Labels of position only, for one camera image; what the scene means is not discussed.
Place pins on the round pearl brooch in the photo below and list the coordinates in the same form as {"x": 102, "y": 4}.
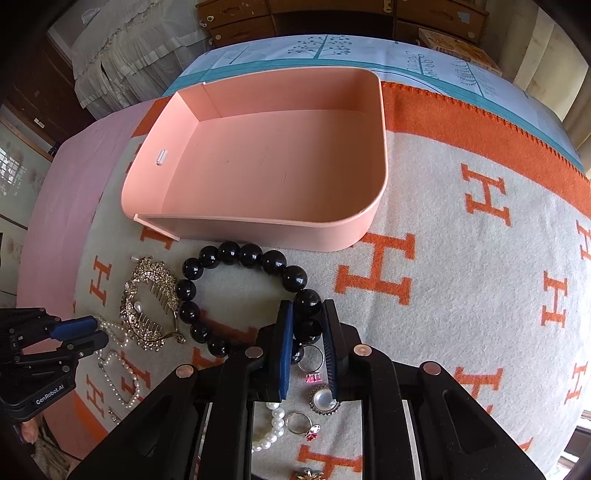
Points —
{"x": 322, "y": 402}

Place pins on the pink bed sheet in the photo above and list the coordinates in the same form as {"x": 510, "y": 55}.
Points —
{"x": 64, "y": 209}

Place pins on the blue teal patterned sheet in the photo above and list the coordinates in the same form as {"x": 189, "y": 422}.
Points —
{"x": 392, "y": 61}

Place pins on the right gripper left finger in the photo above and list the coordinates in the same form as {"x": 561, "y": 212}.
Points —
{"x": 276, "y": 340}

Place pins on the pink plastic tray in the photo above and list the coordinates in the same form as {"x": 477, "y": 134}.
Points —
{"x": 293, "y": 158}

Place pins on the gold rhinestone hair comb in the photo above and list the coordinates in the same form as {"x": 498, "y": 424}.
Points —
{"x": 149, "y": 305}

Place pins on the orange white H blanket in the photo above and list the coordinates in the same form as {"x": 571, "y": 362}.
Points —
{"x": 478, "y": 258}

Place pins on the white lace covered furniture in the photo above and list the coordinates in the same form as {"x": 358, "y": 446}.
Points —
{"x": 132, "y": 51}

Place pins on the beige curtain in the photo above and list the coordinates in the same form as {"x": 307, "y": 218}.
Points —
{"x": 536, "y": 54}

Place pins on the brown wooden door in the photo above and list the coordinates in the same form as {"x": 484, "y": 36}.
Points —
{"x": 43, "y": 94}

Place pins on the stack of books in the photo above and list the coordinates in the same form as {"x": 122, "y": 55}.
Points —
{"x": 459, "y": 48}

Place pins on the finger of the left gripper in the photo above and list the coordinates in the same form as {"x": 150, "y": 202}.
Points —
{"x": 73, "y": 328}
{"x": 84, "y": 346}

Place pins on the gold flower brooch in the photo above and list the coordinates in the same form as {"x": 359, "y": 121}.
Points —
{"x": 306, "y": 473}

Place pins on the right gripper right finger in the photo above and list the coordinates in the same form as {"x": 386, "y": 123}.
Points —
{"x": 339, "y": 339}

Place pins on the wooden desk with drawers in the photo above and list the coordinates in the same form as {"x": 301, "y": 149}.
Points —
{"x": 236, "y": 21}

